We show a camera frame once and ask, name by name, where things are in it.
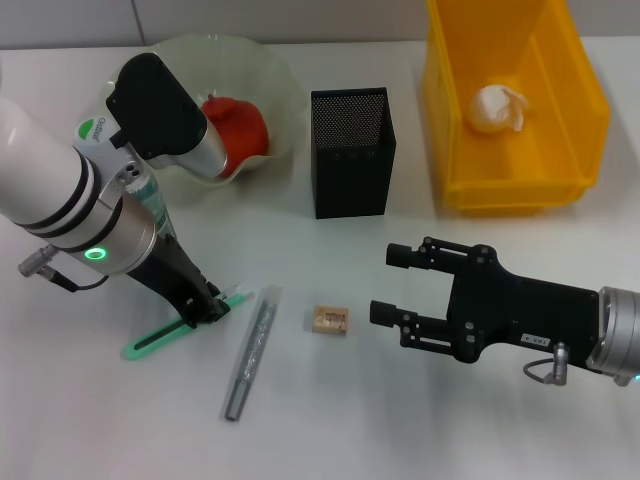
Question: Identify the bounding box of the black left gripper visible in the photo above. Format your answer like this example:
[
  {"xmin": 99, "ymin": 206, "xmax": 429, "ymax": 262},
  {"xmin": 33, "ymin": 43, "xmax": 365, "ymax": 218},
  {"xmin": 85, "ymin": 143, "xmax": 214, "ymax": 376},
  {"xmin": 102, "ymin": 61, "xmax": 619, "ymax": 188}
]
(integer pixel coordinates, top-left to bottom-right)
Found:
[{"xmin": 129, "ymin": 234, "xmax": 232, "ymax": 330}]

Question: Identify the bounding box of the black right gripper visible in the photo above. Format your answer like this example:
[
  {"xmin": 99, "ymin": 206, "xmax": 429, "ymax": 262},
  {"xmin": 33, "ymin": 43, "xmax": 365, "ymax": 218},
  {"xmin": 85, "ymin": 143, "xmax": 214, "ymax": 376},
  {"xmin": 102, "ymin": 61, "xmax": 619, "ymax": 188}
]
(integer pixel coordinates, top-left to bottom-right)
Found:
[{"xmin": 368, "ymin": 237, "xmax": 601, "ymax": 365}]

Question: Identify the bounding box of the green utility knife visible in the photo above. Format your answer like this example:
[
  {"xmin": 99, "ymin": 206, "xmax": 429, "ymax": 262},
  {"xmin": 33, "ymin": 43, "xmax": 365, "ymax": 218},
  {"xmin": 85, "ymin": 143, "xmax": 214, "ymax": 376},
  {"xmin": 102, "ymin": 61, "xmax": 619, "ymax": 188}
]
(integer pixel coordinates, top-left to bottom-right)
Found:
[{"xmin": 119, "ymin": 282, "xmax": 250, "ymax": 361}]

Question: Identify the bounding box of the red-orange toy orange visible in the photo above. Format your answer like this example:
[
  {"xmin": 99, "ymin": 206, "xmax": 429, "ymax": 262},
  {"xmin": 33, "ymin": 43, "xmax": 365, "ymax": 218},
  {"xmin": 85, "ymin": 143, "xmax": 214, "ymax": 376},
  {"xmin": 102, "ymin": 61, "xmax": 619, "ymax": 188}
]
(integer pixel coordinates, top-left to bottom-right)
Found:
[{"xmin": 199, "ymin": 95, "xmax": 272, "ymax": 179}]

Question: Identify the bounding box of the white paper ball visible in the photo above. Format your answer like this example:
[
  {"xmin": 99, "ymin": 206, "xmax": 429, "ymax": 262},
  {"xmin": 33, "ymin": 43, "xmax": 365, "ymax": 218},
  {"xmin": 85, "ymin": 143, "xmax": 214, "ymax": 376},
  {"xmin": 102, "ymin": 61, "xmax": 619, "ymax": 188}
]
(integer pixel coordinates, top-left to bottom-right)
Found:
[{"xmin": 467, "ymin": 83, "xmax": 531, "ymax": 135}]

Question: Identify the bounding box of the clear green-label water bottle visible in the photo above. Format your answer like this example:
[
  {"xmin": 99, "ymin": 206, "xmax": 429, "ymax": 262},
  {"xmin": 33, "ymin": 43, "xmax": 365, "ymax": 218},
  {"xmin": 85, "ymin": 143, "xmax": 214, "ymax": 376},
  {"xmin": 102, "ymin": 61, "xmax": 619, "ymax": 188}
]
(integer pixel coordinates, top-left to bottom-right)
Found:
[{"xmin": 73, "ymin": 114, "xmax": 177, "ymax": 239}]

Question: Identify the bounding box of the grey pen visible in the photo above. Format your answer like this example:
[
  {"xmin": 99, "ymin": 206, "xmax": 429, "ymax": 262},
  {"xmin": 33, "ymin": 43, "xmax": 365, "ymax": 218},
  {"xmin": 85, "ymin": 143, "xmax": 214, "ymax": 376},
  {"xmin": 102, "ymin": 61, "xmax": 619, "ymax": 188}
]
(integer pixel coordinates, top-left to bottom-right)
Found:
[{"xmin": 223, "ymin": 284, "xmax": 282, "ymax": 422}]

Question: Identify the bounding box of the black mesh pen holder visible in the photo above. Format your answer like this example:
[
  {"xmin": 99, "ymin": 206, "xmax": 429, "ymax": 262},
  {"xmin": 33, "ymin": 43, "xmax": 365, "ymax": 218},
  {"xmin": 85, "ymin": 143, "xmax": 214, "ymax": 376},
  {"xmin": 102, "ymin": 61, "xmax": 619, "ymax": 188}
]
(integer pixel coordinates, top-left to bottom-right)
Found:
[{"xmin": 309, "ymin": 87, "xmax": 399, "ymax": 220}]

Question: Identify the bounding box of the wavy green glass fruit plate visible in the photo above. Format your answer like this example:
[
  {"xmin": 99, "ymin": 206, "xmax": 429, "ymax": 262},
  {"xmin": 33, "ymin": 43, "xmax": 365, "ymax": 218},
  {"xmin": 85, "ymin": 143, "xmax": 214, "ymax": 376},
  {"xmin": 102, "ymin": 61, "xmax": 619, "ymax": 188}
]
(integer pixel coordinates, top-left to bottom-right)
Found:
[{"xmin": 99, "ymin": 33, "xmax": 309, "ymax": 204}]

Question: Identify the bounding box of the yellow plastic bin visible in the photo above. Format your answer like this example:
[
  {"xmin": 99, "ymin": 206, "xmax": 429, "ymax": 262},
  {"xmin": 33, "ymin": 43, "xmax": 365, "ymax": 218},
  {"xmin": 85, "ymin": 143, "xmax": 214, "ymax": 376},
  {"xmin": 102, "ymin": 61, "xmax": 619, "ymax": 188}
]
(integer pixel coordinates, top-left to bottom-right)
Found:
[{"xmin": 422, "ymin": 0, "xmax": 614, "ymax": 217}]

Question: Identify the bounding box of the grey right gripper cable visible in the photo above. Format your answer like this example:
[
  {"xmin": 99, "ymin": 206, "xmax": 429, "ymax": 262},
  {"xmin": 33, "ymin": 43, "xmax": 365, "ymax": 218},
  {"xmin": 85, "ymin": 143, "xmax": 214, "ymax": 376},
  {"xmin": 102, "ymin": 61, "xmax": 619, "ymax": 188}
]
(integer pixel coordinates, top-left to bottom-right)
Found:
[{"xmin": 522, "ymin": 340, "xmax": 571, "ymax": 387}]

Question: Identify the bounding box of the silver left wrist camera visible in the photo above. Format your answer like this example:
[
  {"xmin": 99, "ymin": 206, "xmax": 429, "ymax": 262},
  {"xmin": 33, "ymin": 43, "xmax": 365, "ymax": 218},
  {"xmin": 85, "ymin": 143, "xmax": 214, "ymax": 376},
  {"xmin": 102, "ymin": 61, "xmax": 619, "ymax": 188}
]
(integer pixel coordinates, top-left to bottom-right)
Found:
[{"xmin": 104, "ymin": 52, "xmax": 229, "ymax": 179}]

